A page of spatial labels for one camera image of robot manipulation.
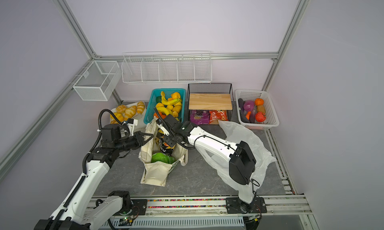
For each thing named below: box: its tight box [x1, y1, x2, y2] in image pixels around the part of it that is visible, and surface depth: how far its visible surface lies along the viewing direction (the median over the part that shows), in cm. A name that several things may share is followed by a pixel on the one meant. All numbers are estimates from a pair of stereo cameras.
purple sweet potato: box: [250, 110, 256, 124], surface depth 107 cm
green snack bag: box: [151, 152, 176, 164], surface depth 77 cm
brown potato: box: [256, 104, 265, 113], surface depth 114 cm
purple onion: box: [243, 100, 255, 112], surface depth 110 cm
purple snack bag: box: [190, 110, 210, 126], surface depth 105 cm
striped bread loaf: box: [124, 105, 137, 121], surface depth 113 cm
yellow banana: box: [160, 91, 181, 106], surface depth 114 cm
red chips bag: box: [209, 110, 229, 125], surface depth 107 cm
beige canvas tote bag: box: [138, 118, 189, 187], surface depth 73 cm
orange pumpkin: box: [254, 98, 265, 106], surface depth 115 cm
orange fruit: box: [171, 92, 181, 100], surface depth 115 cm
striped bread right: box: [136, 100, 146, 115], surface depth 117 cm
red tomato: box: [255, 111, 266, 123], surface depth 105 cm
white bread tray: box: [110, 101, 146, 124], surface depth 114 cm
